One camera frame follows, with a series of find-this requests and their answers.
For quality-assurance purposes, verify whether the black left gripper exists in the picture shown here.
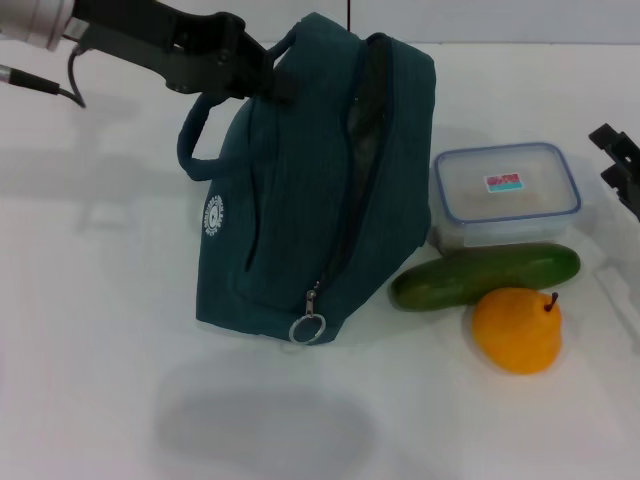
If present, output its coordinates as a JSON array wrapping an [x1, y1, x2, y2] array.
[[69, 0, 297, 107]]

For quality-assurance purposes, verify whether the clear blue-rimmed food container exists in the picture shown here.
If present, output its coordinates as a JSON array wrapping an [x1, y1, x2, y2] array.
[[431, 141, 584, 252]]

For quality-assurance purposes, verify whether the teal fabric lunch bag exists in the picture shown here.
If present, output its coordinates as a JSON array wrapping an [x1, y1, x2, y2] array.
[[177, 12, 434, 346]]

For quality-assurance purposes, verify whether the green cucumber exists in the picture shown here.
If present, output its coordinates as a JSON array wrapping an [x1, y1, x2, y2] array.
[[390, 243, 582, 313]]

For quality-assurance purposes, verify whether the orange yellow pear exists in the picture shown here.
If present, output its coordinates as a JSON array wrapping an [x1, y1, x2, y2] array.
[[471, 287, 564, 376]]

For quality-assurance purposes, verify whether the left wrist cable with connector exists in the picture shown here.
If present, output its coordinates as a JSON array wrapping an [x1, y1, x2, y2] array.
[[0, 43, 87, 109]]

